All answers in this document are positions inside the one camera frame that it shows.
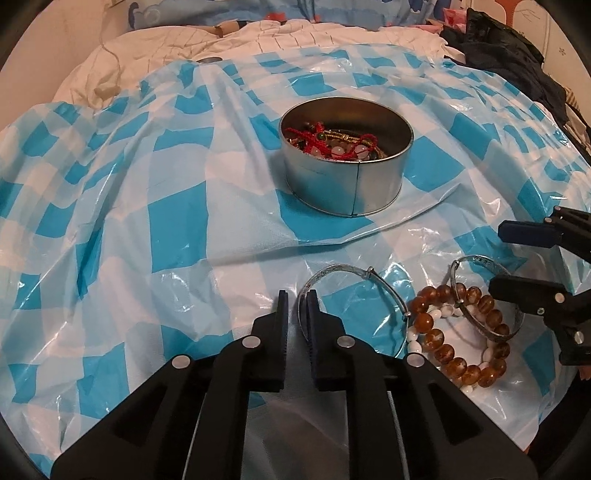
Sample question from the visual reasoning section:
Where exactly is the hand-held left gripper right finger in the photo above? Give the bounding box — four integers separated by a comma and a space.
305, 290, 539, 480

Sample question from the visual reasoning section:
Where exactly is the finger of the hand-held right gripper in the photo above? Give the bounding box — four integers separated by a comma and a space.
498, 205, 591, 261
488, 274, 591, 366

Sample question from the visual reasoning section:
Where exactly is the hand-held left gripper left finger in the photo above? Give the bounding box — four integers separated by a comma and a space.
51, 290, 289, 480

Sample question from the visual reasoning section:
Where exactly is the silver bangle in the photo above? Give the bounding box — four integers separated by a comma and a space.
298, 267, 409, 358
449, 255, 525, 343

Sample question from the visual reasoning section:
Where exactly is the round metal tin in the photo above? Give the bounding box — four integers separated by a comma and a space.
278, 97, 414, 217

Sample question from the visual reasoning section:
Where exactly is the bronze bangle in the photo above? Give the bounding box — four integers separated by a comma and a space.
323, 131, 386, 160

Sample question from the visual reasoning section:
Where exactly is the red string bead bracelet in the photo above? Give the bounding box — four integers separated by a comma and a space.
284, 121, 377, 161

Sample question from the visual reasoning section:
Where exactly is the blue checkered plastic sheet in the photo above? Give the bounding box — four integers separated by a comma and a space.
0, 44, 591, 480

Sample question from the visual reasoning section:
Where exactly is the dark clothing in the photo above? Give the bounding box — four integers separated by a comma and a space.
438, 7, 591, 160

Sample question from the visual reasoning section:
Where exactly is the pink cloth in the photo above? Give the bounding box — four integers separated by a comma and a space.
427, 7, 467, 28

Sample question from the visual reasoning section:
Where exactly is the whale print pillow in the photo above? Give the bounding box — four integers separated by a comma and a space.
124, 0, 444, 31

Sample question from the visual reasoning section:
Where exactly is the white quilt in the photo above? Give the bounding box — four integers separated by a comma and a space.
51, 21, 448, 109

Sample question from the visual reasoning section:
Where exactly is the brown tube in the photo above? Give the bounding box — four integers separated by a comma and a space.
205, 22, 252, 38

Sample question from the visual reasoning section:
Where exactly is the white bead bracelet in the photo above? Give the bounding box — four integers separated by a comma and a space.
405, 302, 492, 393

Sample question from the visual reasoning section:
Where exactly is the brown bead bracelet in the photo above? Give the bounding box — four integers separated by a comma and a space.
406, 284, 512, 388

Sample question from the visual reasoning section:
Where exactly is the white cable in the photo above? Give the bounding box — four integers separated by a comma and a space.
95, 39, 123, 96

